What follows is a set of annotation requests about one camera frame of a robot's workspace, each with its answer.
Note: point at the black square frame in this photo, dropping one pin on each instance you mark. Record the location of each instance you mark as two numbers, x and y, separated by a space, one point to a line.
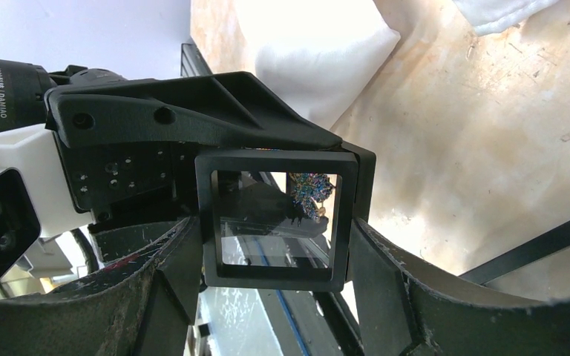
262 262
538 269

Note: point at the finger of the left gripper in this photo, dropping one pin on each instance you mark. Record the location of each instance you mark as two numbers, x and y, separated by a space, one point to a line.
260 209

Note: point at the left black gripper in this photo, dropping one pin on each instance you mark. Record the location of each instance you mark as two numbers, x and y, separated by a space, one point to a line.
127 147

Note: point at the white garment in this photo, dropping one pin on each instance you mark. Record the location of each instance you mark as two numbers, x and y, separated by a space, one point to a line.
318 56

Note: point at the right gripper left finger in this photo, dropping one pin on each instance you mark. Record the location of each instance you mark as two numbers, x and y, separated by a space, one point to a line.
143 304

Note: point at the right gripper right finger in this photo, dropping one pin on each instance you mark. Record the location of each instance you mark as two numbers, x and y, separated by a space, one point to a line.
407 306

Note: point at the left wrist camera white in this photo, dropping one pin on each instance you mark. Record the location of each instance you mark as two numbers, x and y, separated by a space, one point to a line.
14 196

